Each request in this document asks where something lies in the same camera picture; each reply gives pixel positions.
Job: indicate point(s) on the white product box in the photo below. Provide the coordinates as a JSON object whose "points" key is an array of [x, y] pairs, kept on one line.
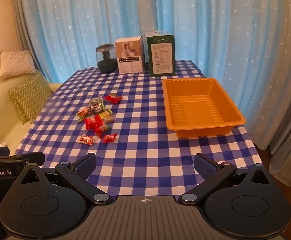
{"points": [[130, 55]]}

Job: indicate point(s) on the red green candy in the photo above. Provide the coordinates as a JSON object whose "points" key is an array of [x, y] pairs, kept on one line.
{"points": [[83, 112]]}

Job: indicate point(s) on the green white snack packet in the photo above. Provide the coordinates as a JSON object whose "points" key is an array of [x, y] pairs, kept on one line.
{"points": [[95, 104]]}

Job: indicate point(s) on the blue star-print curtain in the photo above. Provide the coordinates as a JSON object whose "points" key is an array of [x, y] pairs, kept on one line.
{"points": [[85, 30]]}

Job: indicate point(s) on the red square snack packet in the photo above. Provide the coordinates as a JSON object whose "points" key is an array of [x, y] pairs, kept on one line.
{"points": [[101, 130], [93, 123]]}

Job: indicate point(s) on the white pillow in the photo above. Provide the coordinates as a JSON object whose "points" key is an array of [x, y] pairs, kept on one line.
{"points": [[15, 63]]}

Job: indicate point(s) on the grey lace-trim curtain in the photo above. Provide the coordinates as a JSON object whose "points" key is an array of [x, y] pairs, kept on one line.
{"points": [[290, 155]]}

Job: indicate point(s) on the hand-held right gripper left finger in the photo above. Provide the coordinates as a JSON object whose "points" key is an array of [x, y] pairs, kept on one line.
{"points": [[85, 167]]}

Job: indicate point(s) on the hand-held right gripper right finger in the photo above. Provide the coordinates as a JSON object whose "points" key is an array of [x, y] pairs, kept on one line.
{"points": [[205, 167]]}

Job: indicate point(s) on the dark green glass humidifier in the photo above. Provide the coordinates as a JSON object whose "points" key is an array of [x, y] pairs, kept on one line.
{"points": [[107, 60]]}

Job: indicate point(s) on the red foil candy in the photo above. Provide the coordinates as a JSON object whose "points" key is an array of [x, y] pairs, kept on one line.
{"points": [[86, 139], [110, 137]]}

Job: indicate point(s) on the orange plastic tray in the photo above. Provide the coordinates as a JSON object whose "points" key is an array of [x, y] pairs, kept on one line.
{"points": [[203, 110]]}

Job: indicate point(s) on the green carton box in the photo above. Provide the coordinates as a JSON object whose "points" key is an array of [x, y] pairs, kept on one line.
{"points": [[161, 55]]}

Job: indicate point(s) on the green zigzag pillow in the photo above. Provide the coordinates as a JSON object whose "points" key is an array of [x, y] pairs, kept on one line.
{"points": [[29, 97]]}

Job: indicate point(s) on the plain grey curtain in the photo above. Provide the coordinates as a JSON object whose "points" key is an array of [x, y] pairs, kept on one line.
{"points": [[23, 30]]}

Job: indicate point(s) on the yellow green candy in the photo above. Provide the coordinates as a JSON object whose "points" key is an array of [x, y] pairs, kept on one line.
{"points": [[105, 115]]}

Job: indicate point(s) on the pale green sofa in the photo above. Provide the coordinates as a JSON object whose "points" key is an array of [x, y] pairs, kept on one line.
{"points": [[0, 105]]}

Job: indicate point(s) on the blue white checkered tablecloth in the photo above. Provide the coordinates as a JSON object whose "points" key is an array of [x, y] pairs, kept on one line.
{"points": [[140, 110]]}

